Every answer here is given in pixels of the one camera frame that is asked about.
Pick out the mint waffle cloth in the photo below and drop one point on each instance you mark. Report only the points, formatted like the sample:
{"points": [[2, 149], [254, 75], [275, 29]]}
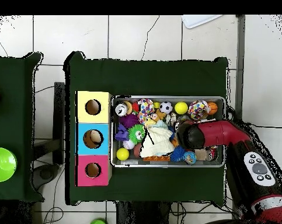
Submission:
{"points": [[162, 124]]}

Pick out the cream waffle cloth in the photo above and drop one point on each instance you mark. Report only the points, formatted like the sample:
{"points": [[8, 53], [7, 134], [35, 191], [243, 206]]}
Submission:
{"points": [[157, 143]]}

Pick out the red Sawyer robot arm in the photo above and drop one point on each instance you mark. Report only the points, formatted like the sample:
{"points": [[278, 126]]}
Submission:
{"points": [[220, 134]]}

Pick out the yellow tennis-style ball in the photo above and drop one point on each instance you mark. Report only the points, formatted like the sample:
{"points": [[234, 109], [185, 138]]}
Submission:
{"points": [[181, 107]]}

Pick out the small soccer ball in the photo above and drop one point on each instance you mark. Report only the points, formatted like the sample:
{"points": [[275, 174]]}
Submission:
{"points": [[166, 107]]}

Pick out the small orange basketball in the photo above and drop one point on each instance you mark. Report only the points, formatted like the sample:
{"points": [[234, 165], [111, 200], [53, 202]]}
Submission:
{"points": [[212, 108]]}

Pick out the polka dot cloth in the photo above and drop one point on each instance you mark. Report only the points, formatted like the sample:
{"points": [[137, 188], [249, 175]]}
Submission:
{"points": [[145, 108]]}

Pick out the green spiky toy with eyes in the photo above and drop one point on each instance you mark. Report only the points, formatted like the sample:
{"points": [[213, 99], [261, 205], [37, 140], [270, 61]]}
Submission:
{"points": [[134, 133]]}

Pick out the purple spiky ball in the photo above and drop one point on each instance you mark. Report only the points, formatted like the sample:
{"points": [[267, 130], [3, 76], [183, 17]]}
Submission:
{"points": [[129, 120]]}

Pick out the black and white can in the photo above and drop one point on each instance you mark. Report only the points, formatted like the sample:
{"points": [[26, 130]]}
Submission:
{"points": [[121, 109]]}

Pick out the smooth yellow ball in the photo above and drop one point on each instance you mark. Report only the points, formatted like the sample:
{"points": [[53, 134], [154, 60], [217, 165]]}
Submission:
{"points": [[122, 154]]}

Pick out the white tray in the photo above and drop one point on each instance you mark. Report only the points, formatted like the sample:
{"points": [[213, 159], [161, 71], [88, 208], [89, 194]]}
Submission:
{"points": [[196, 21]]}

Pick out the lime green bowl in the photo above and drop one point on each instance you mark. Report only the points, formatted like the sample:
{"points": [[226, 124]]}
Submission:
{"points": [[98, 222], [3, 164]]}

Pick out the dark green side table cloth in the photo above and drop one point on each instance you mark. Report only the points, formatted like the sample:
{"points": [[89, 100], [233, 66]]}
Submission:
{"points": [[12, 70]]}

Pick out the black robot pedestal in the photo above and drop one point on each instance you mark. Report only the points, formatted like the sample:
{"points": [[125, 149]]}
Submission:
{"points": [[143, 214]]}

